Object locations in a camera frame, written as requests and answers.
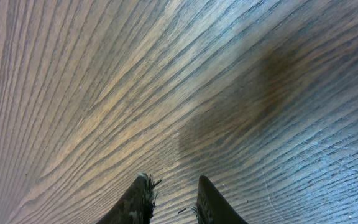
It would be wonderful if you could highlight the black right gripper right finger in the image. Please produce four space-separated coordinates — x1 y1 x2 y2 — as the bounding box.
193 175 248 224

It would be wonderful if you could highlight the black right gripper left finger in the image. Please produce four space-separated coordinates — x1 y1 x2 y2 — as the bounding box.
97 173 162 224

